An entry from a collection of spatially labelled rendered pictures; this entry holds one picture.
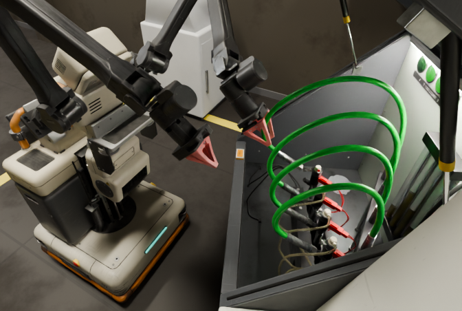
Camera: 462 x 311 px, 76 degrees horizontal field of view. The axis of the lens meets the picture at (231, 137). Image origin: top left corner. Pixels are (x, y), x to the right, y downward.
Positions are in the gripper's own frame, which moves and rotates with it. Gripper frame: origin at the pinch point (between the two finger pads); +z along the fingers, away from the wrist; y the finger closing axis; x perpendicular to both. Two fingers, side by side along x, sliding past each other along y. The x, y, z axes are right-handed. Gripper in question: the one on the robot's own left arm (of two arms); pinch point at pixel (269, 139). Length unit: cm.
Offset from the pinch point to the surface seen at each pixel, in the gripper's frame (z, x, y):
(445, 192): 13.0, -30.3, -28.6
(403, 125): 15.9, -29.8, 5.2
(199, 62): -43, 79, 162
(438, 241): 14.9, -26.3, -35.6
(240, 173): 10.9, 24.2, 16.4
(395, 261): 19.2, -18.9, -32.6
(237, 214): 16.4, 24.1, -0.9
